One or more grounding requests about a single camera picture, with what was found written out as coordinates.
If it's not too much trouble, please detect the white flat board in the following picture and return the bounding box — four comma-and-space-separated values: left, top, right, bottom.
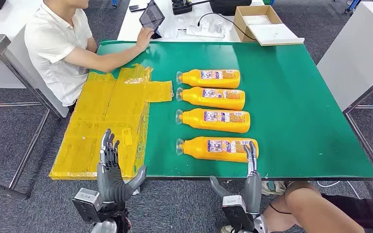
248, 23, 305, 47

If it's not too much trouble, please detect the white power strip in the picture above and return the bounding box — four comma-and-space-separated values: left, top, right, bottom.
186, 17, 227, 39

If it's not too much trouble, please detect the black charger device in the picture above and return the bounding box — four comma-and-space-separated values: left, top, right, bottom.
171, 0, 194, 16

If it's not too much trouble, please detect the seated person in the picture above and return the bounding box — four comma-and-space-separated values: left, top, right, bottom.
24, 0, 155, 107

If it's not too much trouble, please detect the white floor cable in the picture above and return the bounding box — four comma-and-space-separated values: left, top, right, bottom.
317, 181, 362, 200

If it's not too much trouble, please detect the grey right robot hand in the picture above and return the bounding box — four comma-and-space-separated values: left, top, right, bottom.
209, 141, 263, 216

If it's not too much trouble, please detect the operator person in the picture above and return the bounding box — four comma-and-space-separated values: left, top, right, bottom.
262, 181, 373, 233

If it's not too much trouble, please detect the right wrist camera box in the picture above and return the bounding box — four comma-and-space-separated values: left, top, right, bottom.
221, 195, 256, 233

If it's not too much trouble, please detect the cardboard box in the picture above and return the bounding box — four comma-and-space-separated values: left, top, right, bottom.
233, 5, 284, 43

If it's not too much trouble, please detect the white panel table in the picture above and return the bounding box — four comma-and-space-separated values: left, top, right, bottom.
0, 0, 69, 118

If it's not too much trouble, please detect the clear plastic packaging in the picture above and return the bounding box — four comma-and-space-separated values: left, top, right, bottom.
163, 15, 189, 40

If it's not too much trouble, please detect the blue metal rack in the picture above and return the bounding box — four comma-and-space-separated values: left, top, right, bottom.
344, 0, 362, 14

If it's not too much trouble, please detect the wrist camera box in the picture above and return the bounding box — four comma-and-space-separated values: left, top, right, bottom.
221, 195, 256, 233
72, 188, 104, 224

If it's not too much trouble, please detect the large black bag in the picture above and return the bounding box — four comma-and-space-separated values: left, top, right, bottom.
209, 0, 253, 17

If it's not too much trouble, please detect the white desk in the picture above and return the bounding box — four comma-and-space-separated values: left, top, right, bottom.
117, 0, 266, 43

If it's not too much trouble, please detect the white table with metal frame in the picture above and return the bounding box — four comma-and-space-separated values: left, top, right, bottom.
317, 1, 373, 206

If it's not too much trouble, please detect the seated person's right hand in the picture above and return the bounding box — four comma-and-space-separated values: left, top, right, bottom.
136, 27, 155, 52

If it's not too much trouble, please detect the yellow plastic sheet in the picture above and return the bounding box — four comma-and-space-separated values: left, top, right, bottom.
49, 64, 174, 181

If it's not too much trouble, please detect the black power cable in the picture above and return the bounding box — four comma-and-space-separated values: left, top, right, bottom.
197, 12, 258, 42

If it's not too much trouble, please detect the black tablet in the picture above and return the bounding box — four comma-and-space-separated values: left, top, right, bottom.
138, 0, 166, 40

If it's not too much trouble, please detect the black phone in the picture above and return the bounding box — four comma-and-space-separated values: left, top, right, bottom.
128, 3, 149, 13

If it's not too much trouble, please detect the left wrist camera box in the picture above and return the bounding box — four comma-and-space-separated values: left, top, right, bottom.
72, 188, 104, 224

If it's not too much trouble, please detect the orange detergent bottle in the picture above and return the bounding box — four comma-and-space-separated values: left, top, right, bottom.
175, 136, 259, 164
175, 108, 251, 134
176, 86, 246, 111
176, 69, 241, 89

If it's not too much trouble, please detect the white pad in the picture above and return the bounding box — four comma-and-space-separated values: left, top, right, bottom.
242, 15, 273, 26

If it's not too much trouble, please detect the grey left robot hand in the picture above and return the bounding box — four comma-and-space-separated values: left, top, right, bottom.
96, 128, 148, 205

